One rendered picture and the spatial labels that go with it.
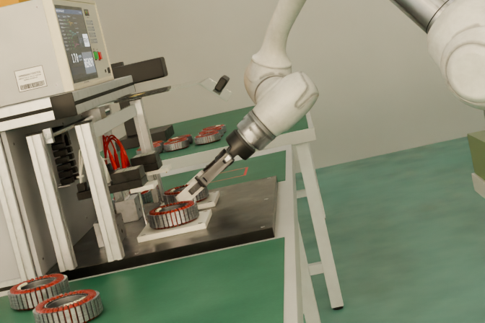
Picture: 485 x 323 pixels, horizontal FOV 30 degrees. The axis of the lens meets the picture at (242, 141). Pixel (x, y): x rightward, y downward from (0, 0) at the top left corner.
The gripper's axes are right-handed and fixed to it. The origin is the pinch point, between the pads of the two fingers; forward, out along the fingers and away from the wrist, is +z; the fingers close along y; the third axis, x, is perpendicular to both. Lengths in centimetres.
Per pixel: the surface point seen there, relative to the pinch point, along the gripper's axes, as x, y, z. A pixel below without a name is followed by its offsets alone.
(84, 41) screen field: -42.4, 11.4, -9.2
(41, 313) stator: -6, 79, 15
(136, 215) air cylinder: -4.5, 3.7, 11.9
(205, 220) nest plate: 5.4, 28.5, -5.1
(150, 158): -12.3, 3.2, -0.1
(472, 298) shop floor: 109, -118, -29
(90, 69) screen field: -36.7, 12.5, -6.0
